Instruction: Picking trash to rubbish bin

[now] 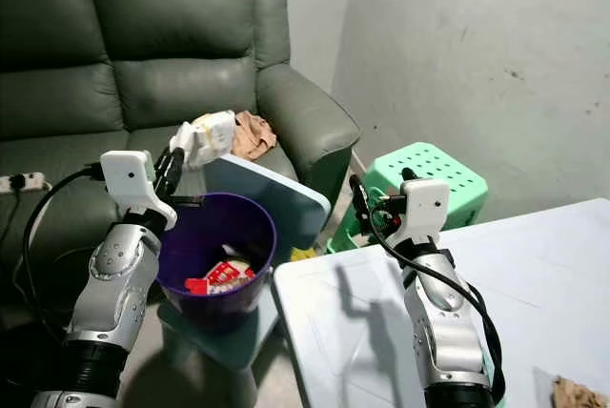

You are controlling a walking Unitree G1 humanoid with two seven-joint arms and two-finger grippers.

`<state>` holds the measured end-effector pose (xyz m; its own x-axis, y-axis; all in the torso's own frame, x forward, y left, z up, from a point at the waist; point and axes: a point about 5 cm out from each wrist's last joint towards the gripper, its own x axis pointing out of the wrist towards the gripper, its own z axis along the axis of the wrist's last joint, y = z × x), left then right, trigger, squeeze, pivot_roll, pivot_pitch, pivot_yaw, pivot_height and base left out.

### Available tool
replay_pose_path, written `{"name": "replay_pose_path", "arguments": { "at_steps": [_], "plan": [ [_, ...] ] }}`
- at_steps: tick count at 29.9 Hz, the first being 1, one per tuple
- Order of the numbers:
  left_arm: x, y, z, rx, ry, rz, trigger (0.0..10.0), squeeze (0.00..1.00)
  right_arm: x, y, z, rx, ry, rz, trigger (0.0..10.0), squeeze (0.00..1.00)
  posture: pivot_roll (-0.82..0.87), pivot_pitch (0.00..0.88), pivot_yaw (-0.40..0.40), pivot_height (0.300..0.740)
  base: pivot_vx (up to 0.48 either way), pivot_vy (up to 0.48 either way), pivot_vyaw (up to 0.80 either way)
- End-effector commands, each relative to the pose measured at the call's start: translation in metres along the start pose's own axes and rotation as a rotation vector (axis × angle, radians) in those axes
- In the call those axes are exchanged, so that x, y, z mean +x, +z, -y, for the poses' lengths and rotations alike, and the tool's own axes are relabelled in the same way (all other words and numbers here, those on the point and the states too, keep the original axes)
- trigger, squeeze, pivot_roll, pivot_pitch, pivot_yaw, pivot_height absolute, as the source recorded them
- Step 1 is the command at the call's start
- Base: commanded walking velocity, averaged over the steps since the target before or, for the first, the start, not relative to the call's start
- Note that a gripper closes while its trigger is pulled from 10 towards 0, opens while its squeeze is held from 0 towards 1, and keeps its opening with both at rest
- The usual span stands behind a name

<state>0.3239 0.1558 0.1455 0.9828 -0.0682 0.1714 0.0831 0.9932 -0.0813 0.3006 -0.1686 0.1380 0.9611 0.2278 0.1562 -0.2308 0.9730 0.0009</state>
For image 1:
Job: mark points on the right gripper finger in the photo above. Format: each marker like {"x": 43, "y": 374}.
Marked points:
{"x": 361, "y": 200}
{"x": 408, "y": 176}

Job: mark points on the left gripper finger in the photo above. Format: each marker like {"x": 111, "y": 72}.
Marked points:
{"x": 161, "y": 164}
{"x": 175, "y": 162}

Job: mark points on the white wrapper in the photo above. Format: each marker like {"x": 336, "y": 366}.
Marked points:
{"x": 210, "y": 136}

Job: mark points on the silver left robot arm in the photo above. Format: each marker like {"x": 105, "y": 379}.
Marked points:
{"x": 119, "y": 275}

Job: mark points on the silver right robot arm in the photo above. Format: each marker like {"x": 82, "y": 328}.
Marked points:
{"x": 443, "y": 332}

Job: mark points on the purple rubbish bin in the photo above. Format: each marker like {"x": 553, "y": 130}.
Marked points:
{"x": 248, "y": 236}

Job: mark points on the green plastic stool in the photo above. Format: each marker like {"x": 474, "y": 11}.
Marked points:
{"x": 424, "y": 165}

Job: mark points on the blue-grey plastic chair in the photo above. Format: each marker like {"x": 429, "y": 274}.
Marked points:
{"x": 286, "y": 203}

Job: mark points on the small yellow object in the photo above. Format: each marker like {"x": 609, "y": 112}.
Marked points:
{"x": 303, "y": 254}

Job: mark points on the brown crumpled cloth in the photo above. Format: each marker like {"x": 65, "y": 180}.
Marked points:
{"x": 255, "y": 136}

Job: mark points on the red and white packet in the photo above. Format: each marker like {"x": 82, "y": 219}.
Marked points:
{"x": 224, "y": 277}

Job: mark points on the white power strip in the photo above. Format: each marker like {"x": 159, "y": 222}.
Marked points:
{"x": 29, "y": 181}

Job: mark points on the dark green leather sofa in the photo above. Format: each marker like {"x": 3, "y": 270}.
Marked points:
{"x": 162, "y": 8}

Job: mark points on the light blue folding table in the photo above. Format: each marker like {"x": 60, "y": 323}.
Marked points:
{"x": 534, "y": 275}

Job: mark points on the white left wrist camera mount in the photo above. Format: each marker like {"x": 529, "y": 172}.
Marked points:
{"x": 129, "y": 177}

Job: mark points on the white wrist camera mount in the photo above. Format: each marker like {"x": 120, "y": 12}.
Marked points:
{"x": 427, "y": 206}
{"x": 129, "y": 177}

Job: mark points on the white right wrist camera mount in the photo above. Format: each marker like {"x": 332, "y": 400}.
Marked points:
{"x": 427, "y": 206}

